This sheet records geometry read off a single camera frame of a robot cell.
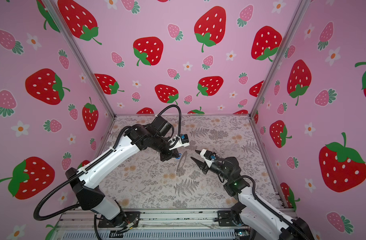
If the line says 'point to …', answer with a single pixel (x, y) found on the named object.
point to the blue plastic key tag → (180, 154)
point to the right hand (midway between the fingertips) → (194, 153)
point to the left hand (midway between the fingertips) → (179, 153)
